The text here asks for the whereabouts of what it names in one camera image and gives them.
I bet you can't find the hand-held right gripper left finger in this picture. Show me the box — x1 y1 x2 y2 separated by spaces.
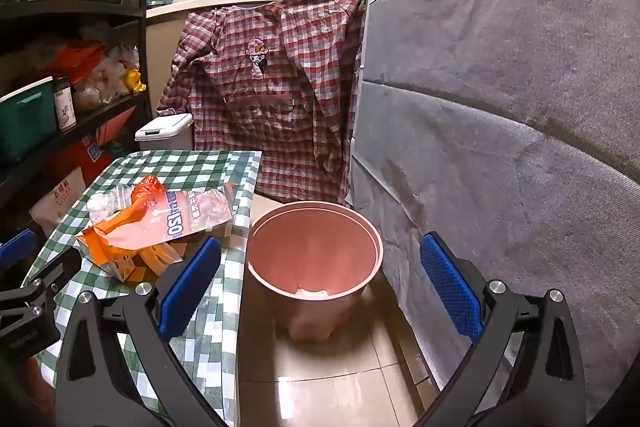
54 236 236 427

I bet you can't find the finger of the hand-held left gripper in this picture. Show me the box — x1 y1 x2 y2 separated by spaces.
0 228 38 273
0 249 76 308

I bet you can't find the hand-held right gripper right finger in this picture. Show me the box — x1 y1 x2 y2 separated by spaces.
410 231 588 427

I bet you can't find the red white snack packet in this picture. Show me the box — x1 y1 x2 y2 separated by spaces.
162 183 236 242

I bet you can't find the orange snack bag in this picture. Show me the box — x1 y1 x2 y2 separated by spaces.
75 174 188 284

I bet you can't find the white tissue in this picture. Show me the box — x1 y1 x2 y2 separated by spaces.
86 186 137 225

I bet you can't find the pink plastic bucket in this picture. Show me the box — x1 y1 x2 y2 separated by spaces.
246 201 385 342

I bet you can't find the white printed paper bag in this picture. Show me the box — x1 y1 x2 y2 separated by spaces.
29 167 86 235

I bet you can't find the orange carton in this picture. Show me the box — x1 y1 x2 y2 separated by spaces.
60 107 138 188

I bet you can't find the green checkered tablecloth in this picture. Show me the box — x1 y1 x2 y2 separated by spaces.
20 150 263 427

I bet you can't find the green storage box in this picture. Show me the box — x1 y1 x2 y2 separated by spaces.
0 77 58 162

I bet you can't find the labelled jar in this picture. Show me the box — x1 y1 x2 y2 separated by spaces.
53 77 77 130

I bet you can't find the white lidded bin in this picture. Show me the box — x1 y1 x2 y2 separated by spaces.
134 112 195 152

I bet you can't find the grey sofa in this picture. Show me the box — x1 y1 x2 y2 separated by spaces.
347 0 640 423

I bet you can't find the clear bag of food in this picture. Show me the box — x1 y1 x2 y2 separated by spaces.
75 47 141 110

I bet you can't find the orange plastic bag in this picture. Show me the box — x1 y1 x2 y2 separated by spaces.
47 42 108 85

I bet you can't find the red plaid shirt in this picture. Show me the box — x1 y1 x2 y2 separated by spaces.
156 0 368 206

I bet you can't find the black shelf rack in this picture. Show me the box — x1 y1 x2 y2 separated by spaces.
0 0 161 228

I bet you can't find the white kitchen counter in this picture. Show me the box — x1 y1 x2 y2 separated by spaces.
145 0 371 25

